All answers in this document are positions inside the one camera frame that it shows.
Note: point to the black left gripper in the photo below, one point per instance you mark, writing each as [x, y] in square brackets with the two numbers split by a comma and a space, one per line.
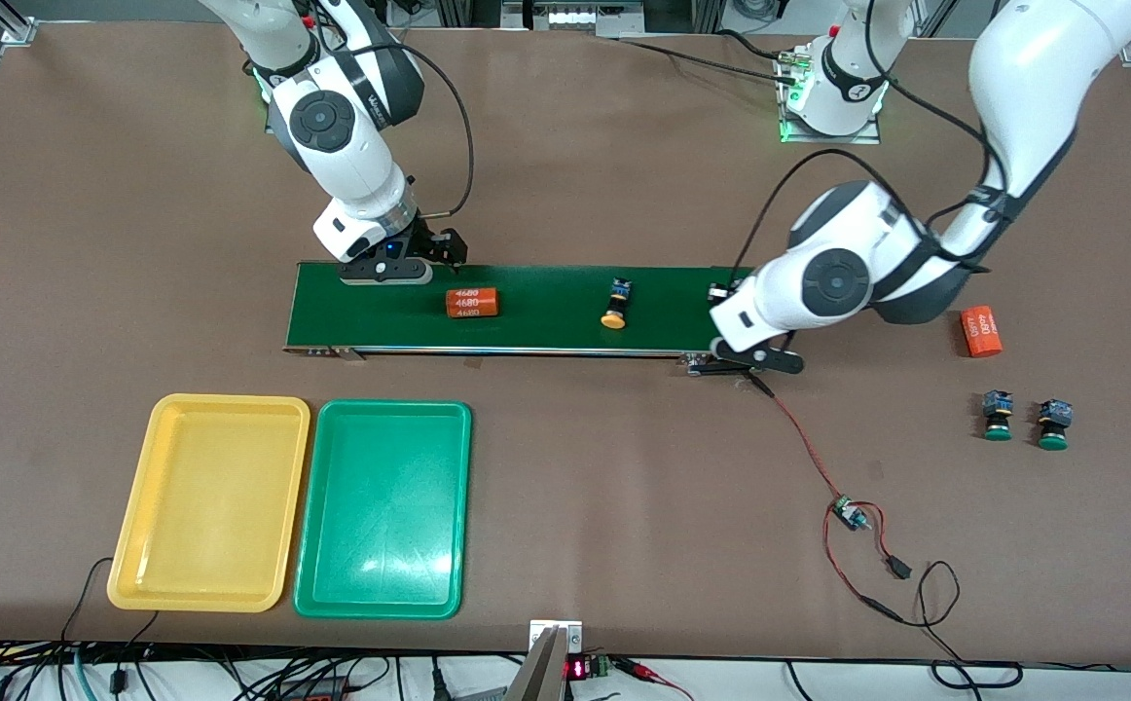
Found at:
[722, 293]

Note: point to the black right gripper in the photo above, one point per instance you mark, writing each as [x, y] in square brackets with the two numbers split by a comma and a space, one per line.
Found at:
[432, 242]

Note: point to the orange 4680 battery cylinder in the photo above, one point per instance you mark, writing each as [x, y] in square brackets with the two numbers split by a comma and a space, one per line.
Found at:
[981, 331]
[472, 303]

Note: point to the yellow push button switch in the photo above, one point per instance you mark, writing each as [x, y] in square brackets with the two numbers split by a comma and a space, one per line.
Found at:
[616, 307]

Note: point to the green push button switch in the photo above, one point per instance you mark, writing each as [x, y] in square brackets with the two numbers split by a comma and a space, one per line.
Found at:
[997, 417]
[1053, 425]

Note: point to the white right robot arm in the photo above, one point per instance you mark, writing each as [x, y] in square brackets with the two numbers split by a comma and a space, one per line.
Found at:
[332, 146]

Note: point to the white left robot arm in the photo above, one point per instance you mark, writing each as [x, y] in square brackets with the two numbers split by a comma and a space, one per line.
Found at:
[1023, 78]

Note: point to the green conveyor belt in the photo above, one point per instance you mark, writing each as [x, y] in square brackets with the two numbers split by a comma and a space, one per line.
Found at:
[546, 331]

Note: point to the small speed controller board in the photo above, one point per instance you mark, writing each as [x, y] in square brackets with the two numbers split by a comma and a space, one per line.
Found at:
[848, 513]

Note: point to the green plastic tray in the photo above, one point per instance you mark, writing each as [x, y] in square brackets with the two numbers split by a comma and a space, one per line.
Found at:
[383, 511]

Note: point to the white lit box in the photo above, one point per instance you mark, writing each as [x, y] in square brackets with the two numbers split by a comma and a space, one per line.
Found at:
[585, 18]

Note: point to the yellow plastic tray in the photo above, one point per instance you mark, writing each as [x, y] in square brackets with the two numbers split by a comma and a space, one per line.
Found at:
[207, 501]

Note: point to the red clip lead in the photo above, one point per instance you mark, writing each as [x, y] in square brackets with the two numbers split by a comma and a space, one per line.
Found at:
[653, 675]

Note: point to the red digit display module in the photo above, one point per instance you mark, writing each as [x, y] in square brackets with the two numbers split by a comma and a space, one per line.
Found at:
[577, 669]

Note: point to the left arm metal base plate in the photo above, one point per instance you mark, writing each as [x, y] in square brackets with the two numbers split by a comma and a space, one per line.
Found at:
[862, 139]

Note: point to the grey metal camera mount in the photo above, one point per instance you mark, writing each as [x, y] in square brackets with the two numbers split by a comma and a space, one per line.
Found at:
[554, 662]

